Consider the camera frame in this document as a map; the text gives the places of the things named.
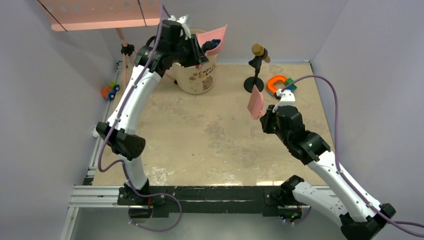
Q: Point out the cream capybara bucket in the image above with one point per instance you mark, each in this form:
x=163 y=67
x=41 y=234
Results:
x=195 y=80

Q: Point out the orange toy track with blocks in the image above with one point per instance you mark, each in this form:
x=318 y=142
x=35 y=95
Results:
x=277 y=82

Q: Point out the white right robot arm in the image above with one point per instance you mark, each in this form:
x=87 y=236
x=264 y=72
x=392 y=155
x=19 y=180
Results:
x=358 y=215

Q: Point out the pink hand brush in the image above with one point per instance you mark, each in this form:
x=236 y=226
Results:
x=256 y=104

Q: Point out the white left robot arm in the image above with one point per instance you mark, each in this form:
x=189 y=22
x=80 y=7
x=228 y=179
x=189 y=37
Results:
x=119 y=131

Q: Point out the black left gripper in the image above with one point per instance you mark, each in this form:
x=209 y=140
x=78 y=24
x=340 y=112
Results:
x=197 y=56

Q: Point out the white paper scrap off table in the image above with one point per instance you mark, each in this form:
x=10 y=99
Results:
x=94 y=133

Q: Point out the pink plastic dustpan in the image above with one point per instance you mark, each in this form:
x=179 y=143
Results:
x=218 y=33

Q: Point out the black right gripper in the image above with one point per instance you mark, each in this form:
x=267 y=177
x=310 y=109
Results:
x=266 y=118

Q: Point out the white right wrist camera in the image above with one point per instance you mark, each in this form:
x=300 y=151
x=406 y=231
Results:
x=284 y=97

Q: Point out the aluminium frame rail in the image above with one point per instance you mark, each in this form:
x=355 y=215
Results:
x=87 y=196

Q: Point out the gold microphone on black stand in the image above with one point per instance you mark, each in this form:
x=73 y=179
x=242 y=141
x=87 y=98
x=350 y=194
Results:
x=260 y=55

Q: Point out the pink music stand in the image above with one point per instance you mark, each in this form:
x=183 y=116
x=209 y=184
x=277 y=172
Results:
x=75 y=27

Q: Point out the orange blue toy car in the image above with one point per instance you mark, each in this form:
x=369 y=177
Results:
x=109 y=92

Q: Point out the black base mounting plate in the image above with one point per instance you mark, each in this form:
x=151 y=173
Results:
x=269 y=201

